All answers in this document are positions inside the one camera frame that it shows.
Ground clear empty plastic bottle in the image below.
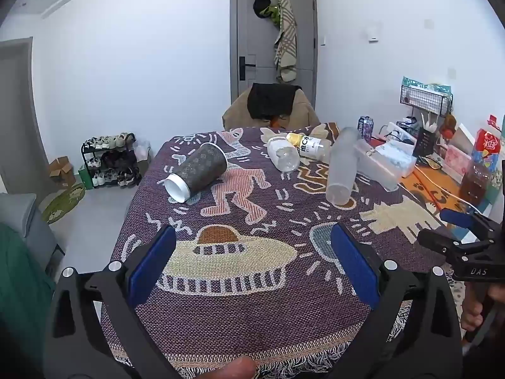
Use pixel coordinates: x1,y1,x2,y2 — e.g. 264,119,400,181
267,136,301,173

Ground frosted tall plastic cup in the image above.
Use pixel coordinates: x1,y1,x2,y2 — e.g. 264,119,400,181
325,127,362,206

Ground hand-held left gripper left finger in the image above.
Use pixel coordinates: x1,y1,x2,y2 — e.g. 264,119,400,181
45,225,180,379

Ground black pen holder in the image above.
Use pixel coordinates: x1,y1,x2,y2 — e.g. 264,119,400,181
412,125,439,159

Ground beige chair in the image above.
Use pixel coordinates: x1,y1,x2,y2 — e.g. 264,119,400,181
222,87,321,130

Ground white power strip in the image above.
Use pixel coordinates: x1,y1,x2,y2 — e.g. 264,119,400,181
380,120,418,143

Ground person's left hand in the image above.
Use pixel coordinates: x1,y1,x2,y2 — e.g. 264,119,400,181
230,356,258,379

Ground clear plastic tissue box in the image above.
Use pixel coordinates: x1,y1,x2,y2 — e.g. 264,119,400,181
354,137,418,191

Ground orange paw print mat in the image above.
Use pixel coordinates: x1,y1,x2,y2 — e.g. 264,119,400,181
398,163,476,214

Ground clear plastic bag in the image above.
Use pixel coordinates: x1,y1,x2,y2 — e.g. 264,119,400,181
132,138,153,163

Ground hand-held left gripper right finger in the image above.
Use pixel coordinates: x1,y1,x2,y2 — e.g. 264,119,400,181
327,223,464,379

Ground white cable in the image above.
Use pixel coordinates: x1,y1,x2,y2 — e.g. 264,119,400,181
413,165,488,214

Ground person's right hand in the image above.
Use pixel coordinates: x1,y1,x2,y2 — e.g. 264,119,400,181
461,282,505,334

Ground round green rug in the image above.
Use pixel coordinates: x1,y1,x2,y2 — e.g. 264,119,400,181
41,183,87,224

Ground brown glass jar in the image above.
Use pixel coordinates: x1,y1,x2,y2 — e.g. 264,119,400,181
459,161,492,207

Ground black wire wall basket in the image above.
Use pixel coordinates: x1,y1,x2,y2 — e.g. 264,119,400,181
400,76,454,118

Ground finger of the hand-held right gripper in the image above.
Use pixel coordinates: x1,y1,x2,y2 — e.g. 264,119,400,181
417,228,475,255
439,208,505,242

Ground brown patterned paper cup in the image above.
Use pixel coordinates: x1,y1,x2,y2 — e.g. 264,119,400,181
163,142,229,203

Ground green bag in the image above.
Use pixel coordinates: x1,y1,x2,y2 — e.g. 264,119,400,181
77,165,94,191

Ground black door lock handle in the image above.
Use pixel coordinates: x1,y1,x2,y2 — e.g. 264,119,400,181
238,56,257,80

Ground pink box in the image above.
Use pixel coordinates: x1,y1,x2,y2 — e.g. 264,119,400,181
445,144,473,183

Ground yellow drink bottle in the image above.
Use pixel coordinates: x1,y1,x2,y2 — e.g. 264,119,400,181
286,132,337,163

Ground grey side door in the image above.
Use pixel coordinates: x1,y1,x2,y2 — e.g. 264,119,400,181
0,37,52,195

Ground beige plaid scarf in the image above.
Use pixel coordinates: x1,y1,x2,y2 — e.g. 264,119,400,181
274,0,298,84

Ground purple drink can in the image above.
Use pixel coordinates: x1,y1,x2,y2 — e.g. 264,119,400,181
357,116,374,141

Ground cardboard boxes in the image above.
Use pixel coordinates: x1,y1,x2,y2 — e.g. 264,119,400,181
48,155,77,186

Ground black jacket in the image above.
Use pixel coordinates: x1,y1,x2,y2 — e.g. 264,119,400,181
247,82,303,120

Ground grey sofa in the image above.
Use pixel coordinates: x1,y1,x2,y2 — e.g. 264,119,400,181
0,193,66,282

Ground black shoe rack with shoes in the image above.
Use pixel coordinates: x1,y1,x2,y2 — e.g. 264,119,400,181
81,132,143,190

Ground purple printed blanket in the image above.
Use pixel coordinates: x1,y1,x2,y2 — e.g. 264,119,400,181
100,124,470,379

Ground green cloth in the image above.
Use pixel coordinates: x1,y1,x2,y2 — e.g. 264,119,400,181
0,223,56,379

